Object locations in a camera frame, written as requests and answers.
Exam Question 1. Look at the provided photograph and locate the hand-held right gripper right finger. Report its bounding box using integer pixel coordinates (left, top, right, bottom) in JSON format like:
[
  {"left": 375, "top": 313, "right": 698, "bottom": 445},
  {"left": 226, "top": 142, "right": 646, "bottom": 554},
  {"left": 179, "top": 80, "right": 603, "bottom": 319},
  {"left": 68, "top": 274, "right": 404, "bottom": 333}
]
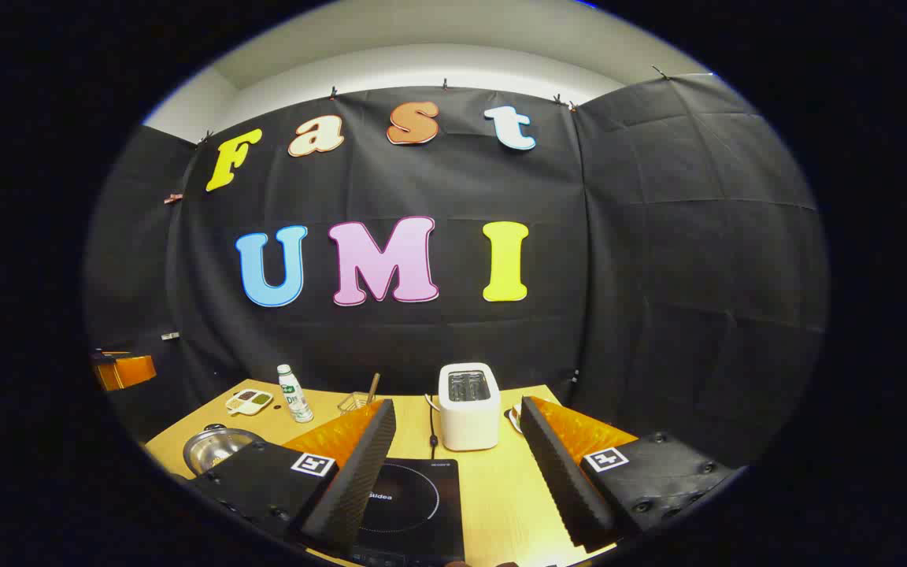
[{"left": 519, "top": 395, "right": 738, "bottom": 554}]

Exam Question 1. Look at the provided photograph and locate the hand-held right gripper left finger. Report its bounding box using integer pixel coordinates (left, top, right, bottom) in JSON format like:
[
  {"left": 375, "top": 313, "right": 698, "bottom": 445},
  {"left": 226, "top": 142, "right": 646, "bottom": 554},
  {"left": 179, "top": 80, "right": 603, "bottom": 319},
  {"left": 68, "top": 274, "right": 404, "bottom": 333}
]
[{"left": 186, "top": 398, "right": 398, "bottom": 556}]

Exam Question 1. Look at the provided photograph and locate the black induction cooktop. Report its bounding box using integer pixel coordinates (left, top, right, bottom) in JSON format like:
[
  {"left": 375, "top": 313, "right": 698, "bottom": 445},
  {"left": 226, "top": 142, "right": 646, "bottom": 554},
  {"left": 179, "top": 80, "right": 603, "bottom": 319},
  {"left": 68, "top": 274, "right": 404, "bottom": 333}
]
[{"left": 351, "top": 458, "right": 466, "bottom": 566}]

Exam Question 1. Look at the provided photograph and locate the steel pot with black handle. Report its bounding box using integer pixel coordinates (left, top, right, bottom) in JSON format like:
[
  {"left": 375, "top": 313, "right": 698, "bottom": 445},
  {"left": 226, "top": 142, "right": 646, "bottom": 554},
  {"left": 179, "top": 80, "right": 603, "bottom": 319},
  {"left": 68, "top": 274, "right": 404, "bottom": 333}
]
[{"left": 183, "top": 424, "right": 265, "bottom": 476}]

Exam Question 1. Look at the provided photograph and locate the white toaster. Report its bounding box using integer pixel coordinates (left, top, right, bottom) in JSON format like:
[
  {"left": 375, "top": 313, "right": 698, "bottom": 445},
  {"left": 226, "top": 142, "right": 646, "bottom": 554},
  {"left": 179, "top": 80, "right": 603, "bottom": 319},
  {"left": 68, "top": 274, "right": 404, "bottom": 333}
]
[{"left": 438, "top": 362, "right": 502, "bottom": 452}]

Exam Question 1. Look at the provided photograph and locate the white drink bottle green label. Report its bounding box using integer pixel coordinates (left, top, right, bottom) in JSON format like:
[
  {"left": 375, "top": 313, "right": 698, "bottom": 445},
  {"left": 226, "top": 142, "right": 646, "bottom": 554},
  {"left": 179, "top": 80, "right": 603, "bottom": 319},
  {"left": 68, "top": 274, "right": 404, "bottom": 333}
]
[{"left": 277, "top": 364, "right": 314, "bottom": 424}]

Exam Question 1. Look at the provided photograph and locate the white divided bean dish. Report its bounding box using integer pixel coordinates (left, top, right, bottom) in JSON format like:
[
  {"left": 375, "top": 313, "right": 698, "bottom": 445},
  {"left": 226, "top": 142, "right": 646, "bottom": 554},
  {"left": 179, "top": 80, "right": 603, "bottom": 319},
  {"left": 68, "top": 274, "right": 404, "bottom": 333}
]
[{"left": 225, "top": 388, "right": 275, "bottom": 417}]

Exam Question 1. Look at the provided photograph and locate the black toaster power cable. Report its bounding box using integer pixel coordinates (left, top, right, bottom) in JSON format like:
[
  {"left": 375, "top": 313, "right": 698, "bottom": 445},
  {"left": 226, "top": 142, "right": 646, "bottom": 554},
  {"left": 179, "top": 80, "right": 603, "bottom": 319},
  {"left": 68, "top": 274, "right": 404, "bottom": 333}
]
[{"left": 424, "top": 394, "right": 440, "bottom": 461}]

